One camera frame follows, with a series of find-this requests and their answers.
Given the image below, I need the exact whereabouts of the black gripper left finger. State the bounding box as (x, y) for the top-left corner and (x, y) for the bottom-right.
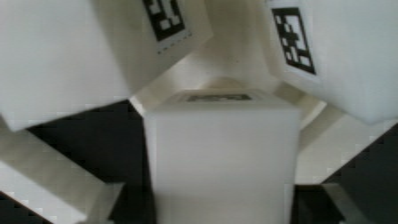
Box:
(79, 182), (157, 224)

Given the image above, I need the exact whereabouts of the white front fence rail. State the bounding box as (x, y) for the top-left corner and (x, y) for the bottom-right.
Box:
(0, 121), (107, 224)

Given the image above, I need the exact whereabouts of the white stool leg block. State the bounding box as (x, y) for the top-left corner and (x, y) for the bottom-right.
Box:
(0, 0), (212, 131)
(145, 78), (301, 224)
(262, 0), (398, 124)

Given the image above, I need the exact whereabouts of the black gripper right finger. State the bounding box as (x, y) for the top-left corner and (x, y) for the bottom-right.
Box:
(290, 183), (377, 224)

